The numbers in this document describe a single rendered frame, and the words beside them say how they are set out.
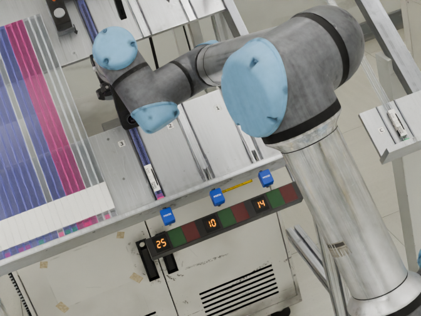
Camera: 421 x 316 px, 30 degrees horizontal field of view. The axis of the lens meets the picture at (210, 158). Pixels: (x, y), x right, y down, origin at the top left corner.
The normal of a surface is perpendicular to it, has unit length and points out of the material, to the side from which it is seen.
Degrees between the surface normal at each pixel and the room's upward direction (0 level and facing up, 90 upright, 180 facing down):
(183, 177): 43
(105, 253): 90
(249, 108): 83
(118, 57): 57
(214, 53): 48
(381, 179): 0
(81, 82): 90
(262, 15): 90
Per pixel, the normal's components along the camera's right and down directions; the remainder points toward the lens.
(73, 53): 0.02, -0.34
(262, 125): -0.79, 0.36
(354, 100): -0.24, -0.84
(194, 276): 0.29, 0.40
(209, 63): -0.84, 0.07
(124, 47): 0.11, -0.11
